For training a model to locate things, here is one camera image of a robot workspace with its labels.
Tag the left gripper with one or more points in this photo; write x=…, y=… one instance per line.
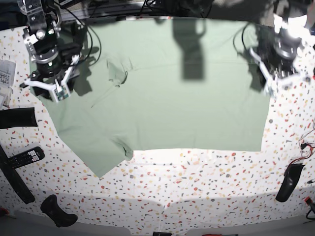
x=279, y=74

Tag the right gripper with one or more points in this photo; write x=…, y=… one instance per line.
x=52, y=71

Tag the light green T-shirt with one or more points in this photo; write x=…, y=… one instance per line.
x=177, y=84

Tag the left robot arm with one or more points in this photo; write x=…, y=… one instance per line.
x=286, y=53

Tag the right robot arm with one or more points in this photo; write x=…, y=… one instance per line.
x=42, y=35

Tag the clear plastic parts box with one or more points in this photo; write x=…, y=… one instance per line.
x=7, y=73

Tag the black TV remote control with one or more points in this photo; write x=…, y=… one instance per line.
x=27, y=157

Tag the long black bar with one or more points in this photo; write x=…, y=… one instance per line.
x=15, y=180

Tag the black game controller grip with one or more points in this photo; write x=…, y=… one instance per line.
x=51, y=208

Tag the black curved handle left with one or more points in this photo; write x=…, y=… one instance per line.
x=18, y=117

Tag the black curved handle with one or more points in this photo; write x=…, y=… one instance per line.
x=291, y=178
x=18, y=117

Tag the black curved handle right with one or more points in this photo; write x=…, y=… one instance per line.
x=291, y=178

